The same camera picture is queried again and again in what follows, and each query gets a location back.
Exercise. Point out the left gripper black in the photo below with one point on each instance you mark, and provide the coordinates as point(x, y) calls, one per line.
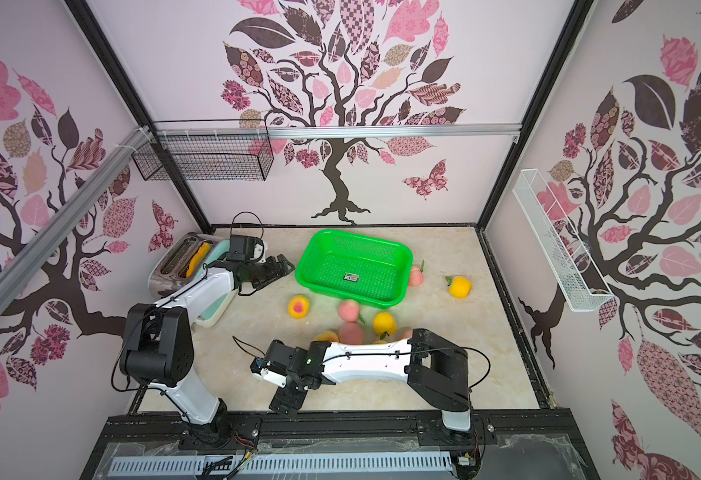
point(273, 272)

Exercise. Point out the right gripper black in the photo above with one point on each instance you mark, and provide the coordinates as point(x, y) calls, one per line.
point(290, 386)

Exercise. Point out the yellow red peach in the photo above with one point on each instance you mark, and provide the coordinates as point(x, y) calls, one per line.
point(327, 336)
point(298, 307)

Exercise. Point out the pink peach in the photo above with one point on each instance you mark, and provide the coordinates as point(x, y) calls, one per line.
point(416, 276)
point(349, 311)
point(404, 333)
point(351, 334)

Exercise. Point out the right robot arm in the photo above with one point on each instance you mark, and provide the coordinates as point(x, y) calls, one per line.
point(433, 367)

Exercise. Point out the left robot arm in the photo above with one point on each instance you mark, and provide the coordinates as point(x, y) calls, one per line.
point(157, 346)

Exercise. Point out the green plastic basket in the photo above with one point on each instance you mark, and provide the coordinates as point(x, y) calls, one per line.
point(383, 267)

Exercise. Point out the mint and steel toaster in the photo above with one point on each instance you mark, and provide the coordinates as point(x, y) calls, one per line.
point(184, 266)

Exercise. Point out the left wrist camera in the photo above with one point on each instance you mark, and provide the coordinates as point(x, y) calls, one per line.
point(245, 249)

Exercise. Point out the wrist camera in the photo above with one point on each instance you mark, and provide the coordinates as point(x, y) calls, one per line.
point(245, 249)
point(261, 369)

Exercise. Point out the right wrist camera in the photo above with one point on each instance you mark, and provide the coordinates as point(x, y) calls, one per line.
point(261, 369)

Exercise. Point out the white slotted cable duct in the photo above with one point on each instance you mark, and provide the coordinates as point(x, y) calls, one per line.
point(276, 465)

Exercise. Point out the back aluminium rail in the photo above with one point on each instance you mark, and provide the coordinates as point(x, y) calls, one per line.
point(446, 130)

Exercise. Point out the aluminium rail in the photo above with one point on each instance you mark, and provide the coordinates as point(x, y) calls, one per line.
point(30, 259)
point(446, 130)

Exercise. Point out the black wire wall basket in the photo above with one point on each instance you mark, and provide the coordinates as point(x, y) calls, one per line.
point(224, 150)

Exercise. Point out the white wire wall shelf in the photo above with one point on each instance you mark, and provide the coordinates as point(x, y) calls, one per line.
point(547, 208)

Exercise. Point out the left aluminium rail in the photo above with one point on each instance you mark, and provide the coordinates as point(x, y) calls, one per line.
point(30, 259)

